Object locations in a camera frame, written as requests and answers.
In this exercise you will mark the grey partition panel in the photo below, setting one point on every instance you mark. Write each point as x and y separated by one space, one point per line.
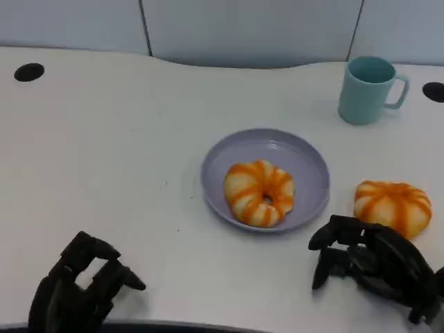
249 31
402 27
69 22

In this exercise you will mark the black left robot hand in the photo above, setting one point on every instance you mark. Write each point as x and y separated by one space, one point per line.
59 298

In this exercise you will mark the orange white toy bread roll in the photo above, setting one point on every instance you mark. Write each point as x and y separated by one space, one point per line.
392 204

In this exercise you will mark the lilac plate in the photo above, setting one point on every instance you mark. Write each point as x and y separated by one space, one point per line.
270 145

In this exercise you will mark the pale green mug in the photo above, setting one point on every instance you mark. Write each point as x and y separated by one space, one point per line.
362 98

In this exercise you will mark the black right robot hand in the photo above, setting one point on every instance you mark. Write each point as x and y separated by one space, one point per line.
388 267

